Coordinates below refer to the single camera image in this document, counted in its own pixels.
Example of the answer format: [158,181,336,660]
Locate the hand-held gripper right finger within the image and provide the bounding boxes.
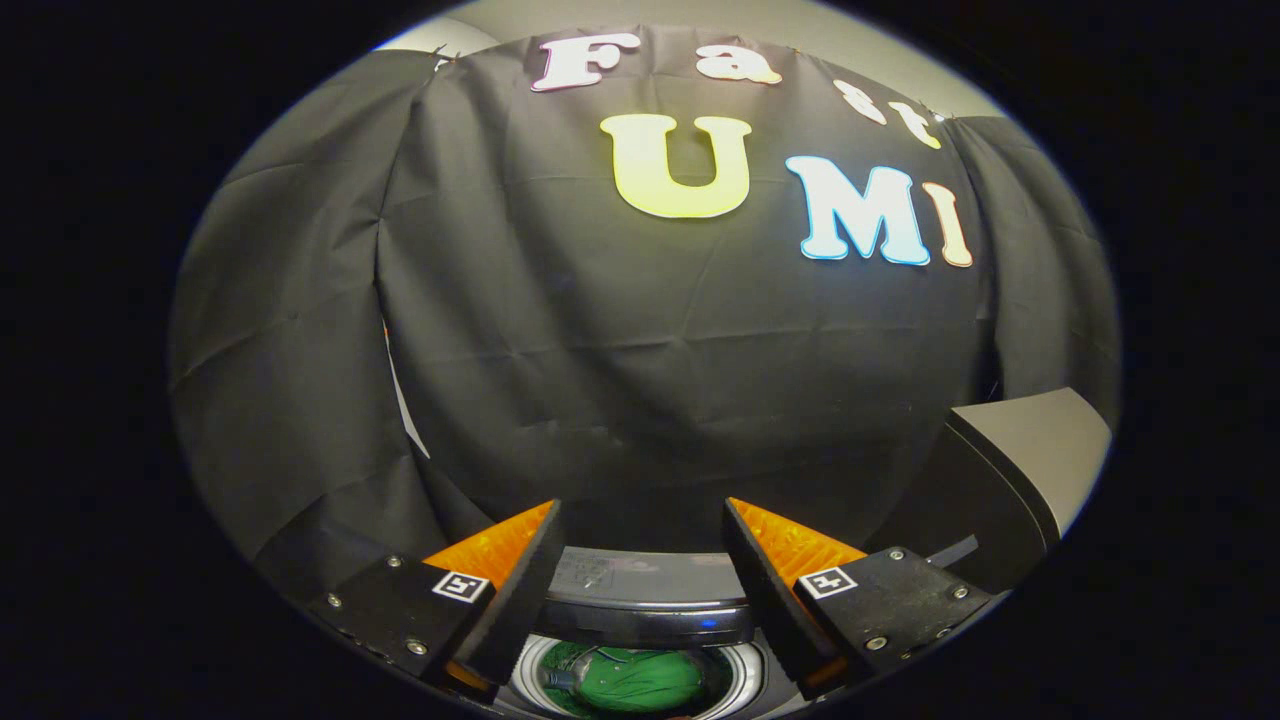
[722,497,993,701]

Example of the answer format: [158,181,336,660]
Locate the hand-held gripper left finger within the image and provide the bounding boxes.
[305,498,563,691]

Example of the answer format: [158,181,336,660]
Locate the grey washing machine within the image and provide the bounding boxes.
[488,632,806,720]

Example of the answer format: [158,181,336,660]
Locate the dark washing machine lid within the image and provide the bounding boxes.
[540,545,757,649]

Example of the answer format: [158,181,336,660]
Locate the green polo shirt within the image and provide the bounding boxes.
[545,645,707,714]

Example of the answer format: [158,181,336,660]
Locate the beige cabinet with dark top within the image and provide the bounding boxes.
[868,388,1113,595]

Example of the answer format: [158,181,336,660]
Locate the black backdrop cloth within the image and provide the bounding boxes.
[168,25,1121,601]

